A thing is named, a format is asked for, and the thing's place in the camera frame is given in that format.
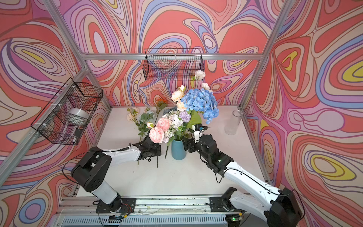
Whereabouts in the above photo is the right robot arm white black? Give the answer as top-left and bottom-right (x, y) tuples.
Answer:
(185, 135), (303, 227)

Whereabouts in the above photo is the teal ceramic vase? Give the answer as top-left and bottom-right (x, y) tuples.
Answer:
(171, 140), (186, 160)

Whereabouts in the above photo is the white poppy flower stem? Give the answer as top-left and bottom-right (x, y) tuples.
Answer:
(178, 70), (211, 92)

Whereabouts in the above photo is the black wire basket wall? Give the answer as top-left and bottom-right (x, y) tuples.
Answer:
(142, 47), (205, 81)
(31, 79), (104, 146)

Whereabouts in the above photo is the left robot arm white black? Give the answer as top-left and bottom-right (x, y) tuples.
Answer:
(71, 137), (161, 213)

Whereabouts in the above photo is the peach rose leafy stem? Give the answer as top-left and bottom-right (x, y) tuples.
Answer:
(171, 90), (187, 111)

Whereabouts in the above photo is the red protea flower stem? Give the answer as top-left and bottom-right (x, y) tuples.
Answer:
(153, 98), (169, 168)

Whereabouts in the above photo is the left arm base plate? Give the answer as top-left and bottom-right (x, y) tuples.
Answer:
(96, 197), (136, 215)

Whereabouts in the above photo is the pink purple mixed bouquet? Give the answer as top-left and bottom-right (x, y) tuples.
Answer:
(159, 110), (192, 144)

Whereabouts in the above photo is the black wire basket back wall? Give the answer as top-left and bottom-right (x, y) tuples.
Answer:
(142, 47), (205, 81)

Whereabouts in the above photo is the white tape roll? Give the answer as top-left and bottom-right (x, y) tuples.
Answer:
(66, 108), (89, 126)

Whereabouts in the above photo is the pale pink blue rose bouquet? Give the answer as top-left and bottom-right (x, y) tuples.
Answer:
(127, 107), (155, 161)

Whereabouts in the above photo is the clear glass vase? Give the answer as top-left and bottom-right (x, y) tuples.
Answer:
(225, 109), (243, 135)

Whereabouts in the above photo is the aluminium front rail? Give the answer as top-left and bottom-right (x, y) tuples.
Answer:
(56, 194), (290, 216)

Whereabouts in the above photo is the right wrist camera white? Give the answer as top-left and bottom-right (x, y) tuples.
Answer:
(192, 124), (205, 143)

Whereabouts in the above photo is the black wire basket left wall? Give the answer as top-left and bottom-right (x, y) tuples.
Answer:
(31, 79), (104, 146)

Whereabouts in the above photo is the small black device in basket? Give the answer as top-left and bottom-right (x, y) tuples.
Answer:
(72, 128), (82, 145)

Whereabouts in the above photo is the large pink peony stem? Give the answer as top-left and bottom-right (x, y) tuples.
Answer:
(146, 118), (171, 144)

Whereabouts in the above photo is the light blue hydrangea stem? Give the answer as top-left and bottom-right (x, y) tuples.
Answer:
(181, 89), (219, 124)

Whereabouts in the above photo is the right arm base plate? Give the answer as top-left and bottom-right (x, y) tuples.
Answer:
(205, 187), (245, 213)

